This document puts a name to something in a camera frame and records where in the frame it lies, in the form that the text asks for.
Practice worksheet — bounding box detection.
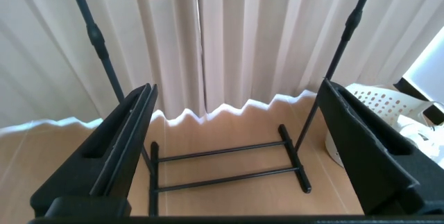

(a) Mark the white laundry basket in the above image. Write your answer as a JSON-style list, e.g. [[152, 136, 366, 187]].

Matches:
[[325, 83, 444, 169]]

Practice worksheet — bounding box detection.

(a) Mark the beige curtain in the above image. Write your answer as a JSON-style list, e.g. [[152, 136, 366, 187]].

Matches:
[[0, 0, 444, 130]]

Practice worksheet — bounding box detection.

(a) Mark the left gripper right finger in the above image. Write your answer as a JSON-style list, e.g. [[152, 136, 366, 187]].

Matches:
[[316, 78, 444, 216]]

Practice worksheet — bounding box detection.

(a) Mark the white garment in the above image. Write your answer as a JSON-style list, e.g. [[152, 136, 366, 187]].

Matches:
[[397, 112, 444, 169]]

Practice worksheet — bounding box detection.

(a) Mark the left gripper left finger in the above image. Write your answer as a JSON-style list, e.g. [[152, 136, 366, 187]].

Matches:
[[30, 83, 159, 218]]

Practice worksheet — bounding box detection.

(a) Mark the black clothes rack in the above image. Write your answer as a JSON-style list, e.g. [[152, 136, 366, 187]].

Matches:
[[65, 0, 379, 217]]

